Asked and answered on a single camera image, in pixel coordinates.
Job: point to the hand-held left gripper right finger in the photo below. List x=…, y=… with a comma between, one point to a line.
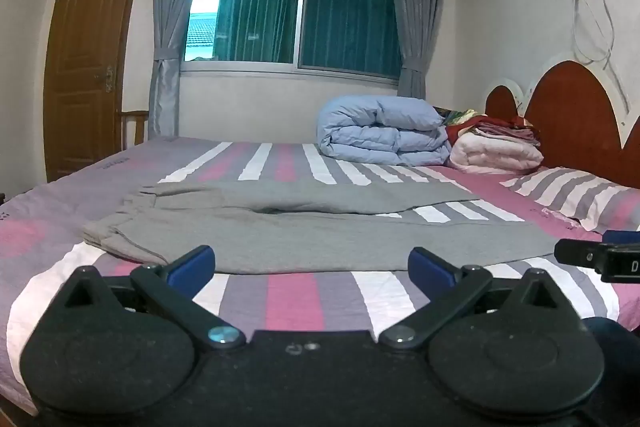
x=431, y=271

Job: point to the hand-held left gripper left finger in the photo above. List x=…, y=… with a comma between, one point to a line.
x=192, y=268

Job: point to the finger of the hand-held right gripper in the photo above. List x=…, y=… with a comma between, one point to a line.
x=575, y=252

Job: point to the grey pants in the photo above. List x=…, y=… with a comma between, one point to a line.
x=300, y=237

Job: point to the striped pillow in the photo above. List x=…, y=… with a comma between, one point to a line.
x=575, y=194

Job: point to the bed with striped sheet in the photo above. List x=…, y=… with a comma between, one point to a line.
x=300, y=299

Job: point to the red wooden headboard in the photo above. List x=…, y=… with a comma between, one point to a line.
x=575, y=117

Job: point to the stack of folded red clothes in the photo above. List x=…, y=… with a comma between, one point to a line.
x=505, y=127

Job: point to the light blue folded duvet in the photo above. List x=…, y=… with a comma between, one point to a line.
x=385, y=132

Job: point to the wooden chair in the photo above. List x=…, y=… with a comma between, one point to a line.
x=134, y=127

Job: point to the brown wooden door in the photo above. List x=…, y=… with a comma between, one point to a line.
x=90, y=57

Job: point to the grey curtain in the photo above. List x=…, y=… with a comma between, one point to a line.
x=167, y=32
x=417, y=7

